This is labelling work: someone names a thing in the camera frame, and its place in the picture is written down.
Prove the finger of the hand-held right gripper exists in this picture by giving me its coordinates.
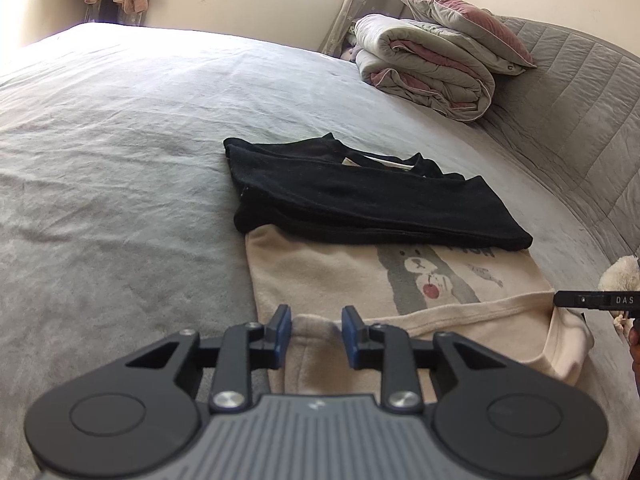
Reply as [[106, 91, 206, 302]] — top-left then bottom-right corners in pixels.
[[553, 290, 599, 309]]

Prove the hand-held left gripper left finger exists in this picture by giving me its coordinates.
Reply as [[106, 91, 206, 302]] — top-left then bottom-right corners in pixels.
[[125, 304, 293, 412]]

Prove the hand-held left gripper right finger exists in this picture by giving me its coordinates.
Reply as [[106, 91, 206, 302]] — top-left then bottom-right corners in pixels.
[[341, 305, 506, 412]]

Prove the cream bear print sweatshirt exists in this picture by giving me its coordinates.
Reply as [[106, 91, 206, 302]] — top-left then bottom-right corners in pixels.
[[245, 225, 596, 396]]

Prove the black garment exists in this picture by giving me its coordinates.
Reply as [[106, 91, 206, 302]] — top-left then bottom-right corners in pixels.
[[223, 132, 533, 252]]

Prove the cream plush toy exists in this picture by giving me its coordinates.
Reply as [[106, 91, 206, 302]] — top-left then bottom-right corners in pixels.
[[598, 255, 640, 335]]

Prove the grey quilted headboard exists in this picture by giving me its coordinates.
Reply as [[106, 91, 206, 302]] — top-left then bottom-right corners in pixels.
[[492, 15, 640, 266]]

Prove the bed with grey sheet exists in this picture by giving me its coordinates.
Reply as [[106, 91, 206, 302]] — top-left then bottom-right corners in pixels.
[[0, 21, 640, 480]]

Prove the folded grey pink quilt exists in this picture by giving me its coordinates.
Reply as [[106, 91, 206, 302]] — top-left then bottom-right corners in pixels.
[[352, 14, 496, 123]]

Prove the grey pink pillow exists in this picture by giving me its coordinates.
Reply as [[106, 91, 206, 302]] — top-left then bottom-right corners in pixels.
[[397, 0, 538, 77]]

